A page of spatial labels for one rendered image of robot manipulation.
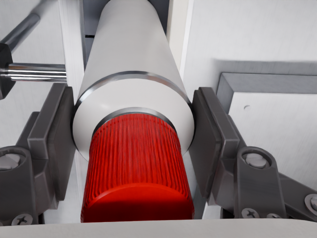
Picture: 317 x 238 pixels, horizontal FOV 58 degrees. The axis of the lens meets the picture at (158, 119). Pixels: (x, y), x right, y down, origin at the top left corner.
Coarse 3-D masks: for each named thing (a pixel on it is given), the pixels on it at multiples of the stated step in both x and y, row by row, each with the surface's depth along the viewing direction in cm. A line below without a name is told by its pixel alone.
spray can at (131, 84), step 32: (128, 0) 21; (96, 32) 19; (128, 32) 15; (160, 32) 17; (96, 64) 13; (128, 64) 11; (160, 64) 12; (96, 96) 10; (128, 96) 10; (160, 96) 11; (96, 128) 11; (128, 128) 9; (160, 128) 10; (192, 128) 12; (96, 160) 9; (128, 160) 8; (160, 160) 8; (96, 192) 8; (128, 192) 7; (160, 192) 7
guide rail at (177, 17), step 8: (176, 0) 21; (184, 0) 21; (176, 8) 21; (184, 8) 21; (168, 16) 23; (176, 16) 22; (184, 16) 22; (168, 24) 23; (176, 24) 22; (184, 24) 22; (168, 32) 23; (176, 32) 22; (184, 32) 23; (168, 40) 23; (176, 40) 23; (176, 48) 23; (176, 56) 23; (176, 64) 24
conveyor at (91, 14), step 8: (88, 0) 24; (96, 0) 24; (104, 0) 24; (152, 0) 24; (160, 0) 24; (168, 0) 24; (88, 8) 24; (96, 8) 24; (160, 8) 25; (168, 8) 25; (88, 16) 24; (96, 16) 24; (160, 16) 25; (88, 24) 25; (96, 24) 25; (88, 32) 25; (88, 40) 26; (88, 48) 26; (88, 56) 26
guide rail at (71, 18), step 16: (64, 0) 16; (80, 0) 16; (64, 16) 16; (80, 16) 17; (64, 32) 17; (80, 32) 17; (64, 48) 18; (80, 48) 18; (80, 64) 18; (80, 80) 19; (80, 160) 23; (80, 176) 23; (80, 192) 24; (80, 208) 26
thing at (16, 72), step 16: (32, 16) 28; (16, 32) 23; (0, 48) 18; (16, 48) 23; (0, 64) 18; (16, 64) 18; (32, 64) 18; (48, 64) 19; (64, 64) 19; (0, 80) 18; (16, 80) 19; (32, 80) 19; (48, 80) 19; (64, 80) 19; (0, 96) 18
